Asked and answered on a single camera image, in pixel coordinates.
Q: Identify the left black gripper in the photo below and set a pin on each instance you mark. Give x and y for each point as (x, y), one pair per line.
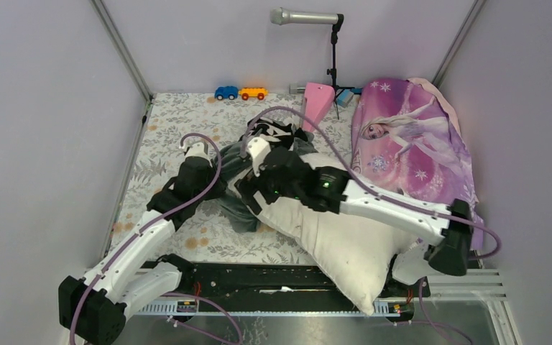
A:
(221, 190)

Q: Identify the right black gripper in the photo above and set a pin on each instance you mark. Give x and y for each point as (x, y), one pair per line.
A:
(250, 185)

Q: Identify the grey plush pillowcase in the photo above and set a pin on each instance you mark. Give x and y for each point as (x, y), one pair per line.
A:
(238, 174)

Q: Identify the white pillow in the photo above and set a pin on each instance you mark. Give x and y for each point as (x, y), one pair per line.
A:
(354, 252)

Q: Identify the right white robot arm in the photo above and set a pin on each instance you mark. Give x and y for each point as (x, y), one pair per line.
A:
(444, 230)

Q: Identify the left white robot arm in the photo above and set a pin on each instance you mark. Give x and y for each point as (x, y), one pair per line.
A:
(97, 306)

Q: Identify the floral table cloth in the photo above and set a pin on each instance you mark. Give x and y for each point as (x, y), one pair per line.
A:
(208, 236)

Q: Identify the pink wedge block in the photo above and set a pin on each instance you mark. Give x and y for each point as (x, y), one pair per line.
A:
(317, 101)

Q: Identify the blue toy car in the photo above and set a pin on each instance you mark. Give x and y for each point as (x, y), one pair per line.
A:
(226, 92)

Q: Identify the orange toy car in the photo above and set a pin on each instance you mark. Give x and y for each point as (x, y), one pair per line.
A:
(248, 93)

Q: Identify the light blue small box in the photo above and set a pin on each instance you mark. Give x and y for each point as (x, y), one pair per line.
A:
(345, 97)

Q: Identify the purple princess print blanket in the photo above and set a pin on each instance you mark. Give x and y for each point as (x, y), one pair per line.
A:
(405, 137)

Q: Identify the silver microphone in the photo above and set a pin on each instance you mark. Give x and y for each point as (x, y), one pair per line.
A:
(281, 16)

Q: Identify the black microphone stand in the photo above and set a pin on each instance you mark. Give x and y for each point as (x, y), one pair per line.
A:
(332, 71)

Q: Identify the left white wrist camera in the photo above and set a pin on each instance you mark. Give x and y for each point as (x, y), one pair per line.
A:
(196, 150)

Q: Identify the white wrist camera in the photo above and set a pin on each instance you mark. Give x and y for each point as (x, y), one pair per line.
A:
(196, 150)
(257, 149)

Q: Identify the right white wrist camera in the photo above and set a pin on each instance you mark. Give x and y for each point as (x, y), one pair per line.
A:
(257, 149)

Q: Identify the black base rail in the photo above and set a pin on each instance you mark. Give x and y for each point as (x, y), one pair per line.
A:
(260, 288)

